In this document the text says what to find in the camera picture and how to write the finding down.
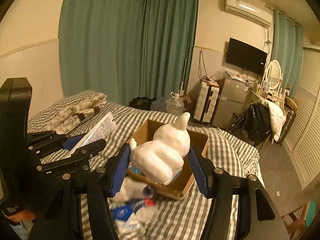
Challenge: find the blue tissue pack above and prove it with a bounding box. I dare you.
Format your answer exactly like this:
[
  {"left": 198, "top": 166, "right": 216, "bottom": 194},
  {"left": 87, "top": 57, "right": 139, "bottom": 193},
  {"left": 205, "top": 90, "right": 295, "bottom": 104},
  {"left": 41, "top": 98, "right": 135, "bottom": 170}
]
[{"left": 111, "top": 204, "right": 133, "bottom": 221}]

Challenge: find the white ointment tube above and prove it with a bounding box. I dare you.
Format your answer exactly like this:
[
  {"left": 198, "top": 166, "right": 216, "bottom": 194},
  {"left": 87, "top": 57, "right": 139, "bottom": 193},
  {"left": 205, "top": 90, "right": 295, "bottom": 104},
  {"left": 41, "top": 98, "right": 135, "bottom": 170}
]
[{"left": 65, "top": 111, "right": 117, "bottom": 154}]

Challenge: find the floral white blanket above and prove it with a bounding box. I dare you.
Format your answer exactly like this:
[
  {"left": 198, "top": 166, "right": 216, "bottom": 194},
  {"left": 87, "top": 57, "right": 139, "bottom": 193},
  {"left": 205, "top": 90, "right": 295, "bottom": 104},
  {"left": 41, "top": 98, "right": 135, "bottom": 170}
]
[{"left": 46, "top": 93, "right": 107, "bottom": 134}]

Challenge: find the wooden stool green seat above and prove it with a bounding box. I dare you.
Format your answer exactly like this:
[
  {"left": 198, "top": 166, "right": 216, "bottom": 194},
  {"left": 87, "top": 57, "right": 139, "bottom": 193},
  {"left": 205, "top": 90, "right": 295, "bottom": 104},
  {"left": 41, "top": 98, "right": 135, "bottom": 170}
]
[{"left": 281, "top": 201, "right": 317, "bottom": 239}]

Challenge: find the green checkered bed quilt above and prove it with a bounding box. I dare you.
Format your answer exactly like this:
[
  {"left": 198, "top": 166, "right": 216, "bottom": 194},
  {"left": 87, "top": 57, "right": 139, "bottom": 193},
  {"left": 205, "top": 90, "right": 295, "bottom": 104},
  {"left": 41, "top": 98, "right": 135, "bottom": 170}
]
[{"left": 26, "top": 90, "right": 266, "bottom": 240}]

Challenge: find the brown cardboard box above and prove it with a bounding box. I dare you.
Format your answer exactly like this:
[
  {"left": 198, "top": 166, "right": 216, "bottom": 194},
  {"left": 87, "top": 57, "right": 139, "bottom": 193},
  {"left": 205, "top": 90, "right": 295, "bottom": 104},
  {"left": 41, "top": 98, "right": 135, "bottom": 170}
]
[{"left": 127, "top": 120, "right": 209, "bottom": 200}]

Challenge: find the white louvered wardrobe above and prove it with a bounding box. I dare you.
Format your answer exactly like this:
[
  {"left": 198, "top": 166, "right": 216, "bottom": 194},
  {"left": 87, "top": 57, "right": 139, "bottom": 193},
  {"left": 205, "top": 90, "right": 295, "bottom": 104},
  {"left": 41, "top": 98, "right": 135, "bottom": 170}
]
[{"left": 283, "top": 45, "right": 319, "bottom": 190}]

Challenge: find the chair with piled jackets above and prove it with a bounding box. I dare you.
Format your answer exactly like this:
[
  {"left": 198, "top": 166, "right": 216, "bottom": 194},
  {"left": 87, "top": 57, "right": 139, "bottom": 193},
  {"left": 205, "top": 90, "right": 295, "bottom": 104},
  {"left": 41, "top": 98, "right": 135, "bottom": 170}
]
[{"left": 227, "top": 99, "right": 296, "bottom": 147}]

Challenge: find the clear water jug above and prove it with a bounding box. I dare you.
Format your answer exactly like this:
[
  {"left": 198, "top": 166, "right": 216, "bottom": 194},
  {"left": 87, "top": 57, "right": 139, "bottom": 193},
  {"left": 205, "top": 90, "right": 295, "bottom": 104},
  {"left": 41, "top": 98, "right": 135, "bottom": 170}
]
[{"left": 166, "top": 92, "right": 184, "bottom": 116}]

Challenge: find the silver mini fridge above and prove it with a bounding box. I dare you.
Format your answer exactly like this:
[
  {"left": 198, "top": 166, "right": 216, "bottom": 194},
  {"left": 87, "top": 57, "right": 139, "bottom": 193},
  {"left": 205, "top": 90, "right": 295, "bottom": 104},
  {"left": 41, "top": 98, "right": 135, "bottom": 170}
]
[{"left": 210, "top": 76, "right": 249, "bottom": 130}]

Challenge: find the green curtain left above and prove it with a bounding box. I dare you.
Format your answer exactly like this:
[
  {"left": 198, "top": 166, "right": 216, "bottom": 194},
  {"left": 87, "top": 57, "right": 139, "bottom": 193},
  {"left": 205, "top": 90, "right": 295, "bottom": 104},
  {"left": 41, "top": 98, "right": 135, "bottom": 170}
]
[{"left": 59, "top": 0, "right": 199, "bottom": 105}]

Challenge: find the green curtain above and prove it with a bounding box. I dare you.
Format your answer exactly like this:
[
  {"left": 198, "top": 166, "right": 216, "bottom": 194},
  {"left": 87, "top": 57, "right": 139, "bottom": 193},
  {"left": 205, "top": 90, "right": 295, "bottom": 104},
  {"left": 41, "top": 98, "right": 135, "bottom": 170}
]
[
  {"left": 271, "top": 9, "right": 303, "bottom": 98},
  {"left": 59, "top": 0, "right": 199, "bottom": 105}
]

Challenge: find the white suitcase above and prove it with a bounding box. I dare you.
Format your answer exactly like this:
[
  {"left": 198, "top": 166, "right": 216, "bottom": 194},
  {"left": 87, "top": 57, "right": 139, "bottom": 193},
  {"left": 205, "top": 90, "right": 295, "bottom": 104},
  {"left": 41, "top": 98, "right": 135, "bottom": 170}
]
[{"left": 194, "top": 81, "right": 220, "bottom": 123}]

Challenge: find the oval white vanity mirror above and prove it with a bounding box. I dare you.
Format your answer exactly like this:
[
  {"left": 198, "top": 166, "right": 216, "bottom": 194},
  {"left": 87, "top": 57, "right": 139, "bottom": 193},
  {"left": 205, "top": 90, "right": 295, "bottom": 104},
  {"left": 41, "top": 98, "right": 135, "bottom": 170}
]
[{"left": 261, "top": 60, "right": 283, "bottom": 91}]

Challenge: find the green curtain right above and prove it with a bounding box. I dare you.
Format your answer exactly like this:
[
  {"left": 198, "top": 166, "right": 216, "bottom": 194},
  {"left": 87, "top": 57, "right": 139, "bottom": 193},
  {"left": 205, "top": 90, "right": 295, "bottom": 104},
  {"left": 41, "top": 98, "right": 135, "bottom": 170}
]
[{"left": 271, "top": 9, "right": 303, "bottom": 98}]

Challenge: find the white air conditioner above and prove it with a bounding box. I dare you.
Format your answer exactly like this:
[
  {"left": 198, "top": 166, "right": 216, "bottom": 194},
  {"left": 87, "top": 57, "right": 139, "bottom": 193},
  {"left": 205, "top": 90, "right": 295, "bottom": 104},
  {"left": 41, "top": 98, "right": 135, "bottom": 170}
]
[{"left": 224, "top": 0, "right": 272, "bottom": 28}]

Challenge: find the black wall television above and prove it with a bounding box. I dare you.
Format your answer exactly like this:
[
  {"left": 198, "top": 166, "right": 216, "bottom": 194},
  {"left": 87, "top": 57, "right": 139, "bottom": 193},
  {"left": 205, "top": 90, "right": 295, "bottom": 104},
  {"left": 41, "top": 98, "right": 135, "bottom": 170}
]
[{"left": 226, "top": 38, "right": 267, "bottom": 76}]

